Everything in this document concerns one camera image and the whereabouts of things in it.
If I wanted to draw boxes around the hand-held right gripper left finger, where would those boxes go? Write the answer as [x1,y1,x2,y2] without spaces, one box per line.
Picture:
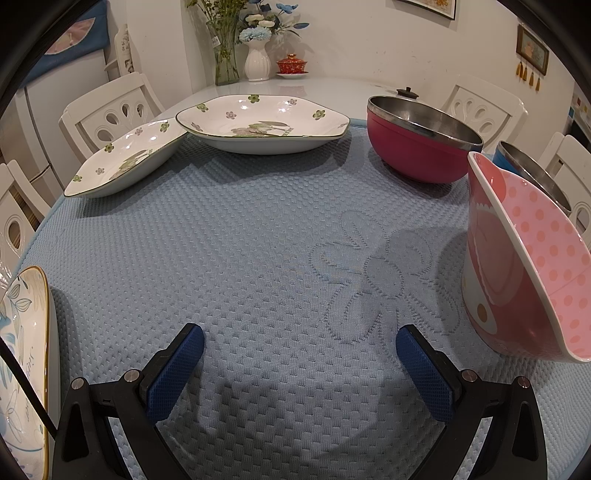
[52,322,205,480]

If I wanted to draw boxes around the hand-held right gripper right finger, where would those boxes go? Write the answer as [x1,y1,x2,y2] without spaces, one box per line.
[395,324,550,480]

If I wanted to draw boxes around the pink polka-dot bowl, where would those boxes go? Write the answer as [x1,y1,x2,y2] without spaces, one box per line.
[465,151,591,365]

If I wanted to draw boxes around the blue-leaf gold-rim plate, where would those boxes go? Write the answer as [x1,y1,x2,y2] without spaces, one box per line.
[0,265,61,480]

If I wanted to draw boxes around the white green-flower plate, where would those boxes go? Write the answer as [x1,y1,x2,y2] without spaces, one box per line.
[64,117,189,199]
[175,95,350,154]

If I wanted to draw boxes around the red steel bowl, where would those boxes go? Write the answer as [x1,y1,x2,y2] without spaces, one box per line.
[367,95,484,184]

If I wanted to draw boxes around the blue steel bowl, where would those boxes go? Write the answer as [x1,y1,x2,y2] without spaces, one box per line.
[492,141,573,217]

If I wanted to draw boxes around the blue woven table mat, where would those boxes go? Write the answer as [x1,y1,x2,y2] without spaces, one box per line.
[18,117,591,480]

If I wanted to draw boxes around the white dining chair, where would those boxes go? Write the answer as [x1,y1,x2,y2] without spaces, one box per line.
[441,83,529,148]
[104,23,139,78]
[59,72,166,160]
[538,131,591,259]
[0,159,51,278]

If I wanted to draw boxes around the white refrigerator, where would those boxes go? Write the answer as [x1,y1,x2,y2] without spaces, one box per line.
[14,46,125,185]

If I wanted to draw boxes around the glass vase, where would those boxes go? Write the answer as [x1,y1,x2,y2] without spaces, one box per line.
[205,18,241,86]

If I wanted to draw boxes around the white ceramic vase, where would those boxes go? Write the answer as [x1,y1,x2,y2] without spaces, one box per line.
[245,41,271,82]

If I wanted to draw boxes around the blue cloth with pink patch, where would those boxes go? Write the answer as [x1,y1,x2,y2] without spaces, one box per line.
[37,0,112,75]

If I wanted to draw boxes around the blue artificial flowers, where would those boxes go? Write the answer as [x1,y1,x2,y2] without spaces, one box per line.
[238,0,309,44]

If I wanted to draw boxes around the green flower bunch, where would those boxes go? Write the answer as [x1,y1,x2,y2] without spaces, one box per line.
[185,0,242,70]

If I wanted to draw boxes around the black cable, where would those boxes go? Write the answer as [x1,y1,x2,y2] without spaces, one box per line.
[0,339,58,437]

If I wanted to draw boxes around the framed wall hanging with tassels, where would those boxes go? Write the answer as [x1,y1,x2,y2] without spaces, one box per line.
[515,24,550,89]

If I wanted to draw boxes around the framed wall picture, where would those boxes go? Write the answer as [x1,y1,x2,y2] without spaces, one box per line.
[392,0,458,20]

